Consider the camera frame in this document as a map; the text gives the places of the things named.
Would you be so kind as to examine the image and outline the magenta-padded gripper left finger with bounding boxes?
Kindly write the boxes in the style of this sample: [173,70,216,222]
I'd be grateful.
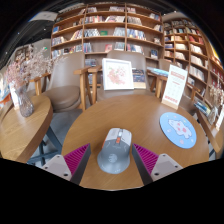
[41,143,92,186]

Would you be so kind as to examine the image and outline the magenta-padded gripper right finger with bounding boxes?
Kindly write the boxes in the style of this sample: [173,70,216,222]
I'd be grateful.
[131,143,184,186]

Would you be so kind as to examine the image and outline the grey computer mouse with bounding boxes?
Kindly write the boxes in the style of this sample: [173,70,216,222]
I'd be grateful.
[96,127,133,175]

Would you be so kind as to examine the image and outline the round light blue mouse pad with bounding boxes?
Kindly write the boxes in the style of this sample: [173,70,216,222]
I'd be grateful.
[159,111,198,150]

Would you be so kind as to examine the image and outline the round wooden side table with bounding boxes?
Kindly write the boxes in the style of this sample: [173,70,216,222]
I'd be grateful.
[0,94,63,166]
[196,106,224,160]

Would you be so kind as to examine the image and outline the stack of books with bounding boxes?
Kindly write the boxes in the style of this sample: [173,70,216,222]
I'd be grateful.
[193,99,211,118]

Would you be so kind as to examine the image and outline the glass vase with dried flowers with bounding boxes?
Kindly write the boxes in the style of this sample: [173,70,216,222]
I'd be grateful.
[208,83,224,126]
[4,46,66,118]

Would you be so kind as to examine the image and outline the white table sign card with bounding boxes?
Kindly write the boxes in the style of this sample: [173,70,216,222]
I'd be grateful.
[214,104,224,132]

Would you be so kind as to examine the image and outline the small white card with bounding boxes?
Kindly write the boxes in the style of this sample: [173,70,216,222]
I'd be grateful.
[8,83,20,111]

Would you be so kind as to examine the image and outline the white red sign stand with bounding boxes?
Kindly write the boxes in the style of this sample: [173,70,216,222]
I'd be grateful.
[161,64,189,111]

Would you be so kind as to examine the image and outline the beige wooden-armed armchair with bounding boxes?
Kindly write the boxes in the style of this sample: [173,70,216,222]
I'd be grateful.
[87,49,168,104]
[29,50,93,113]
[156,58,204,118]

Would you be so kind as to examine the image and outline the dark upright book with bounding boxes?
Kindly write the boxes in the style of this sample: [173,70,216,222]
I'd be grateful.
[132,68,147,90]

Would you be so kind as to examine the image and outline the blue flat books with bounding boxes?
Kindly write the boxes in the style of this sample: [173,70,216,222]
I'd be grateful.
[146,66,169,78]

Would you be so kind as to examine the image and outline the white framed floral picture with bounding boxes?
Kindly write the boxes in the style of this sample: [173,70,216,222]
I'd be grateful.
[101,57,135,92]

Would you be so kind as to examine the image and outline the small distant bookshelf unit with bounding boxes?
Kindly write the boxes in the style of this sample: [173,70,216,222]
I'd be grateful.
[13,44,36,63]

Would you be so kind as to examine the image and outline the curved wooden bookshelf unit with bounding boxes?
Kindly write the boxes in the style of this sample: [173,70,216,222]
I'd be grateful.
[161,13,224,111]

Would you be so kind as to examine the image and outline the flat wooden bookshelf unit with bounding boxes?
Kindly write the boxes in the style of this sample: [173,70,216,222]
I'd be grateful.
[49,2,165,68]

